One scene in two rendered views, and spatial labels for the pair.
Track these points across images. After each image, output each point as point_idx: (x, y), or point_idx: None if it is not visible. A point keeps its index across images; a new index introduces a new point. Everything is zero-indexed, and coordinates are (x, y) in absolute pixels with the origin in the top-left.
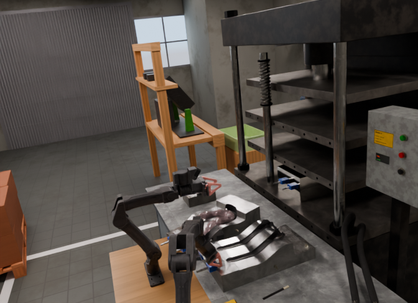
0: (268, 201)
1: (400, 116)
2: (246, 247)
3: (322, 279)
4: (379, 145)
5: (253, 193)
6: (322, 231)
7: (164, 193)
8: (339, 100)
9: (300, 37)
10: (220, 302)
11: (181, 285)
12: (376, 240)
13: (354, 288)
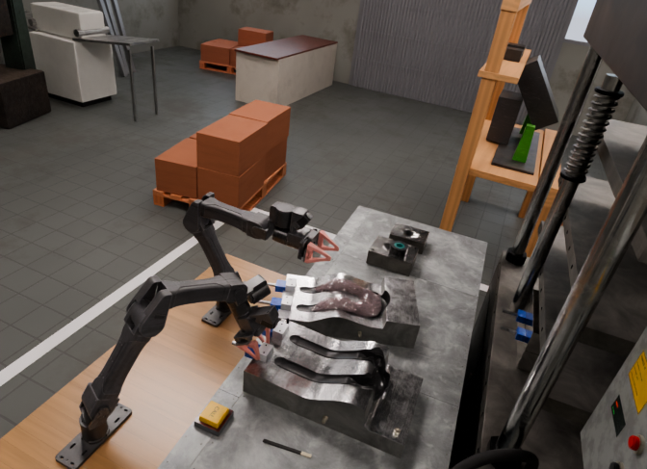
0: (469, 329)
1: None
2: (322, 364)
3: None
4: (629, 387)
5: (467, 303)
6: (480, 434)
7: (249, 222)
8: (603, 245)
9: (628, 68)
10: (223, 398)
11: (121, 343)
12: None
13: None
